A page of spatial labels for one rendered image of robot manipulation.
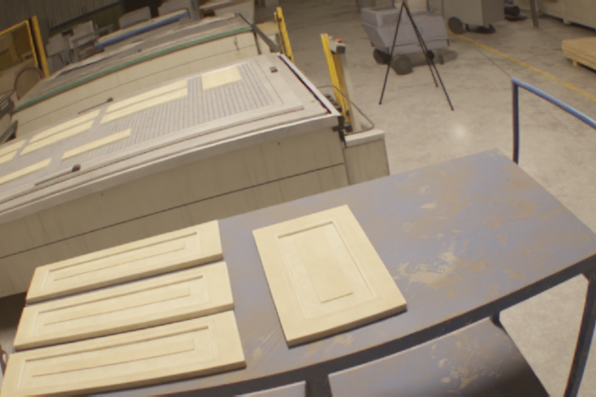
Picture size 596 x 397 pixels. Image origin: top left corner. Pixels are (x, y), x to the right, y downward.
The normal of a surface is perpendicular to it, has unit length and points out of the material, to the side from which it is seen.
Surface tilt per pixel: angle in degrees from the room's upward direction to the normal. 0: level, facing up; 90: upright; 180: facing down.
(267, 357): 0
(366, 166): 90
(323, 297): 0
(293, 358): 0
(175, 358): 11
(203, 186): 90
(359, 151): 90
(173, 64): 90
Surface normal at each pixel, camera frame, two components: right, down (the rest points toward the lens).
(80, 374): -0.17, -0.77
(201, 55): 0.15, 0.42
